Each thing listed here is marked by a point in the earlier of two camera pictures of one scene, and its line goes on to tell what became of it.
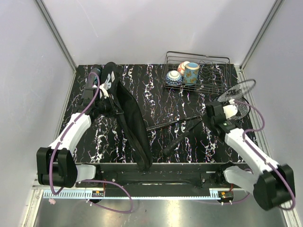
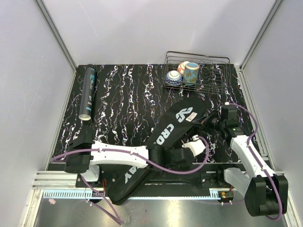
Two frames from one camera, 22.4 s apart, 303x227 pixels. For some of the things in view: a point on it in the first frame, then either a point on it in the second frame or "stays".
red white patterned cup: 181,67 stays
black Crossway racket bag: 124,102 -> 134,180
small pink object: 52,201 stays
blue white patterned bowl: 174,78 stays
